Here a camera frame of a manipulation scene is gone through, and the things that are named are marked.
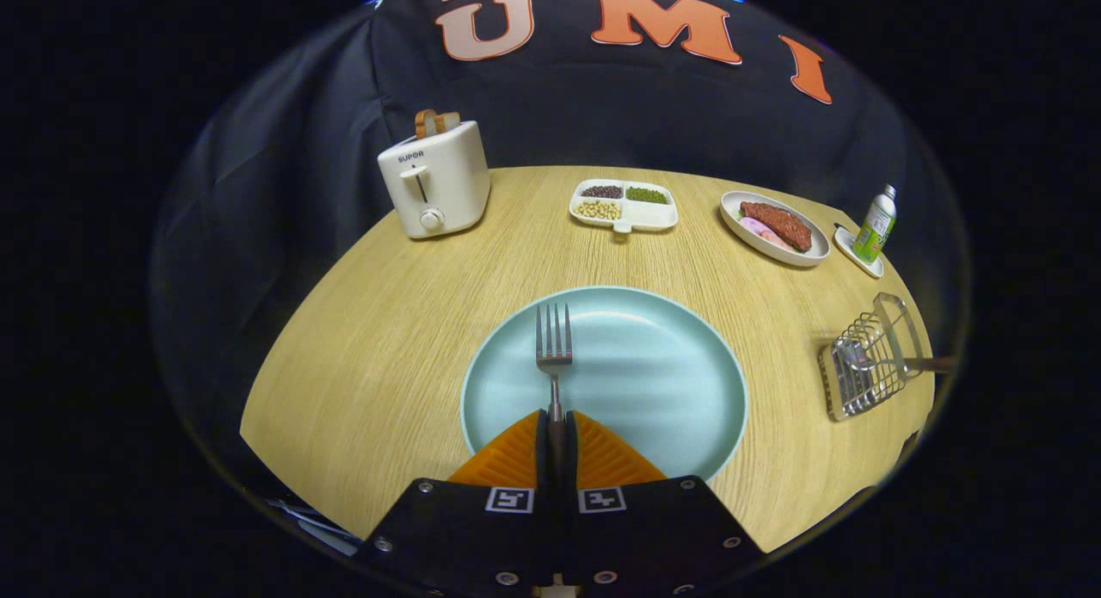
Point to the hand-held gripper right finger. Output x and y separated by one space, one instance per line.
654 538

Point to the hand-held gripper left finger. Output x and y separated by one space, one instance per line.
456 538

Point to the light blue round plate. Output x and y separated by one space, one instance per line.
654 383

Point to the white divided snack dish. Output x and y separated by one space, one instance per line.
649 215

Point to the pink ham slices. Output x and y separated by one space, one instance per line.
761 231

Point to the pile of yellow soybeans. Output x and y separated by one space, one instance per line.
597 210

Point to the brown meat steak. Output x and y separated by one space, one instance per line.
778 225

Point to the pile of green beans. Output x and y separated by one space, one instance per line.
647 195

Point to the white round dinner plate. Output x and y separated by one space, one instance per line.
733 204

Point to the white square coaster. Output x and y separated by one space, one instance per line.
847 247

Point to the pile of dark beans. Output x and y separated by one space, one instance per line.
602 192

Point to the cream white toaster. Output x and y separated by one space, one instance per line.
447 181

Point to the silver bottle with green label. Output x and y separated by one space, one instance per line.
875 228

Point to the toasted bread slice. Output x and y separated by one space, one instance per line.
449 122
424 123

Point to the black backdrop cloth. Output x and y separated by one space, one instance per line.
602 116

